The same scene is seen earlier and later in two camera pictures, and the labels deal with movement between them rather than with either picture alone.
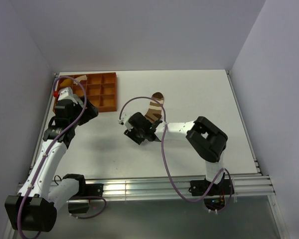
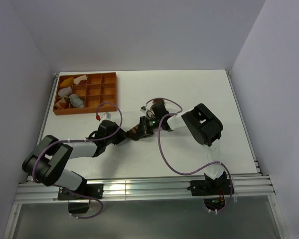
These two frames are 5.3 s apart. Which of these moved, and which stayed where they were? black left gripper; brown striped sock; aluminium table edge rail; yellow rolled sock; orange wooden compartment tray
Moved: black left gripper; brown striped sock
Stayed: aluminium table edge rail; orange wooden compartment tray; yellow rolled sock
